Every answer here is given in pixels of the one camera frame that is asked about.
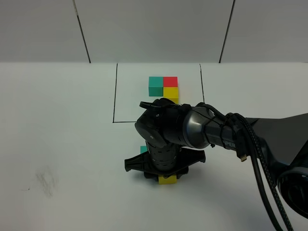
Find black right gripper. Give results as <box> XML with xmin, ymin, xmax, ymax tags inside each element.
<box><xmin>124</xmin><ymin>142</ymin><xmax>206</xmax><ymax>180</ymax></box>

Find green template cube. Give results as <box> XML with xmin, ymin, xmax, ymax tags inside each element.
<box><xmin>148</xmin><ymin>77</ymin><xmax>164</xmax><ymax>97</ymax></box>

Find yellow template cube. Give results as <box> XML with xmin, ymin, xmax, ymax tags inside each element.
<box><xmin>163</xmin><ymin>87</ymin><xmax>179</xmax><ymax>104</ymax></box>

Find white template sheet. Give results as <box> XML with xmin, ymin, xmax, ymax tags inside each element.
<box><xmin>114</xmin><ymin>63</ymin><xmax>204</xmax><ymax>122</ymax></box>

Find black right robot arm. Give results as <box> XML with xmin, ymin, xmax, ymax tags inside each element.
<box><xmin>125</xmin><ymin>98</ymin><xmax>308</xmax><ymax>217</ymax></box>

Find red template cube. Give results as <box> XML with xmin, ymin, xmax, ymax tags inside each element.
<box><xmin>163</xmin><ymin>77</ymin><xmax>178</xmax><ymax>88</ymax></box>

